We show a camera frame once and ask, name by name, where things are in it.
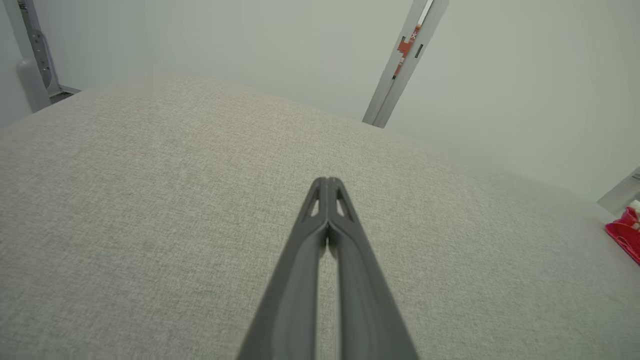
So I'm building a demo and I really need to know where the red basketball jersey white trim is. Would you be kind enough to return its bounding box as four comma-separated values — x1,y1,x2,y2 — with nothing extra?
604,199,640,266

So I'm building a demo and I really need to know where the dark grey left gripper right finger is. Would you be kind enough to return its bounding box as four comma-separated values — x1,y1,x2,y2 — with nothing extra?
327,177,418,360

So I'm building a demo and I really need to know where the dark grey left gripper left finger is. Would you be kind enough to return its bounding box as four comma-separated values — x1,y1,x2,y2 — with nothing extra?
237,177,329,360

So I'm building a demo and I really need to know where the grey partition post orange sticker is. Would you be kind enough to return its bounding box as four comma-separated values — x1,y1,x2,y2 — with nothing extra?
361,0,450,130

